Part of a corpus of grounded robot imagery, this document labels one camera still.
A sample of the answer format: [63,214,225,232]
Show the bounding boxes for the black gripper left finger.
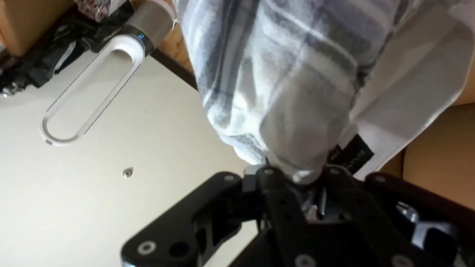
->
[259,166,318,267]

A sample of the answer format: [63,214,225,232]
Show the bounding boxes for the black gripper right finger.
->
[317,166,416,267]

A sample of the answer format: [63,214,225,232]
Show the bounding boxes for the blue plaid shirt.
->
[174,0,474,186]

